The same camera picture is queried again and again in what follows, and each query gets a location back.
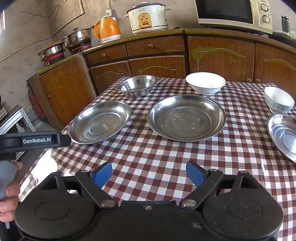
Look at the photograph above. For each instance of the white metal stool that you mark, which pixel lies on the white metal stool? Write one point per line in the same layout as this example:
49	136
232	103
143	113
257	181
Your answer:
11	117

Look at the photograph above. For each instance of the steel pot with brown lid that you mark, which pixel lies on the steel pot with brown lid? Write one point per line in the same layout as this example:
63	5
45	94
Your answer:
52	49

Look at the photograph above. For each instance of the deep steel bowl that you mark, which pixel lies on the deep steel bowl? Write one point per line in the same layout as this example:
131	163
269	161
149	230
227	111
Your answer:
136	87

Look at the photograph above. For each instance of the brown white checkered tablecloth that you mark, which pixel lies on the brown white checkered tablecloth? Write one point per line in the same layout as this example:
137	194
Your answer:
150	150

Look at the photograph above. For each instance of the red black induction cooker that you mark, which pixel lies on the red black induction cooker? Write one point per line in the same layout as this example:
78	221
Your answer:
79	48
53	61

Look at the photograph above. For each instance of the long wooden kitchen cabinet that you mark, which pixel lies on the long wooden kitchen cabinet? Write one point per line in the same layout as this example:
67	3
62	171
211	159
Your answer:
219	55

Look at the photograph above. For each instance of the beige wall pipe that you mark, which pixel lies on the beige wall pipe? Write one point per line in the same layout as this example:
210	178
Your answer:
81	7

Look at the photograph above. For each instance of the orange electric kettle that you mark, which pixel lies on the orange electric kettle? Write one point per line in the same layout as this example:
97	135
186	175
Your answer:
108	27

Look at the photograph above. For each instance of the red plastic sack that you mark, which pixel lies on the red plastic sack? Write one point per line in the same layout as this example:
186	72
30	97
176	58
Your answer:
37	104

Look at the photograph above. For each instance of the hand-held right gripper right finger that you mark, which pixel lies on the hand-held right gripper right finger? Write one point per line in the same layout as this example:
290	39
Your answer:
195	173

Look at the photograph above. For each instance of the white rice cooker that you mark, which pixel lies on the white rice cooker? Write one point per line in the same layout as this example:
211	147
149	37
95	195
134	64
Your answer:
148	20

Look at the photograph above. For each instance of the small blue patterned bowl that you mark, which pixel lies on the small blue patterned bowl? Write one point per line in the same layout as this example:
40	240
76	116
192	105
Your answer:
277	99

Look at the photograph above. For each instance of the cream microwave oven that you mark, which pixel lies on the cream microwave oven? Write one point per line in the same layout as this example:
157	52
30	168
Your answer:
222	11

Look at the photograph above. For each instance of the person's left hand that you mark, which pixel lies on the person's left hand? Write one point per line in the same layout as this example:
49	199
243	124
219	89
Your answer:
9	208

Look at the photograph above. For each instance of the steel pot with knobbed lid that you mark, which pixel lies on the steel pot with knobbed lid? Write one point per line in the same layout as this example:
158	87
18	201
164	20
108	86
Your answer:
77	37

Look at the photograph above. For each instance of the dark green thermos bottle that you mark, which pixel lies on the dark green thermos bottle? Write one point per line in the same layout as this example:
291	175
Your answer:
285	23

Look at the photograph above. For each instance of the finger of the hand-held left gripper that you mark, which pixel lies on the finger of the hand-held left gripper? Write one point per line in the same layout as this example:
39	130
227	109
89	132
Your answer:
66	141

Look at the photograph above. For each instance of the single-door wooden cabinet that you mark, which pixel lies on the single-door wooden cabinet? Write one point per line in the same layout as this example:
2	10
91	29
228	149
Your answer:
64	88

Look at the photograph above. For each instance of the large steel plate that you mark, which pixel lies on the large steel plate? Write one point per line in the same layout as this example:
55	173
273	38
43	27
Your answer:
185	118

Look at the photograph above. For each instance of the large white bowl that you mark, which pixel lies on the large white bowl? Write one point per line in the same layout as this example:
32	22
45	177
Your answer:
205	81

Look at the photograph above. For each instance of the white wall socket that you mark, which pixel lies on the white wall socket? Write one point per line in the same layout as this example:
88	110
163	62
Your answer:
108	12

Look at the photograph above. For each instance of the black electric griddle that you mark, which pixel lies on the black electric griddle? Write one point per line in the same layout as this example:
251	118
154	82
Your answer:
284	38

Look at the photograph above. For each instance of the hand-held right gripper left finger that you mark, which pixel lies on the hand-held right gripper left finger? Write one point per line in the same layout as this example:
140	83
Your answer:
103	175

